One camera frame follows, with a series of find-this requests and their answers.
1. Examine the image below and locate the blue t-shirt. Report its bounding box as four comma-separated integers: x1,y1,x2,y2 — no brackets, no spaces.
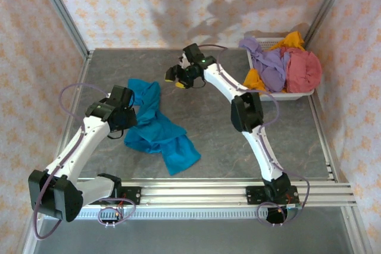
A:
123,78,202,177

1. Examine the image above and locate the purple t-shirt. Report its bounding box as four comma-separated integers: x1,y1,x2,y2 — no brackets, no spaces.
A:
239,36,291,93

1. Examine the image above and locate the orange t-shirt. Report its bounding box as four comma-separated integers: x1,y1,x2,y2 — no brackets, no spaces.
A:
242,30,307,93

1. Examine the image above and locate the white plastic basket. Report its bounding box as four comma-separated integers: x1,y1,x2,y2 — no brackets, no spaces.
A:
243,37,316,102

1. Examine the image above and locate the aluminium mounting beam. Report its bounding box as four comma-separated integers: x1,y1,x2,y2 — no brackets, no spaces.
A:
77,181,357,209

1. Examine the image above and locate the pink t-shirt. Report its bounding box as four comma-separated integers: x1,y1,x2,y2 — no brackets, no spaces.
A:
279,46,323,93

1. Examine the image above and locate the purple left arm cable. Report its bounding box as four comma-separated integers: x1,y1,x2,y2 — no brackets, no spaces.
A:
32,83,137,242

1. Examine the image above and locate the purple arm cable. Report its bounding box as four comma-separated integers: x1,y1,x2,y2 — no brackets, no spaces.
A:
198,44,311,227
32,83,137,242

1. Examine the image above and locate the aluminium table side rail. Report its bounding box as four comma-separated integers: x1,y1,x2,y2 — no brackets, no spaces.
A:
308,90,340,183
56,50,95,159

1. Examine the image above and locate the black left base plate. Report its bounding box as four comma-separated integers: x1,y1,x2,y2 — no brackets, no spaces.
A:
98,186,142,206

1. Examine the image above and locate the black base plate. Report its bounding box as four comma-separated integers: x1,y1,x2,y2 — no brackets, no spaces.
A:
98,186,142,206
245,185,299,206

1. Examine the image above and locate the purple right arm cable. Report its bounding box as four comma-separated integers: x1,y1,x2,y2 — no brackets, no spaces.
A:
198,44,311,227

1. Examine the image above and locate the white slotted cable duct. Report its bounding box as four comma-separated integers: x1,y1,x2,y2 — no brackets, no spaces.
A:
74,206,268,221

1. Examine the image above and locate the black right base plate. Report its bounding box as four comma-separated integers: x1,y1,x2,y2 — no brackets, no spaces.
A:
245,185,299,206

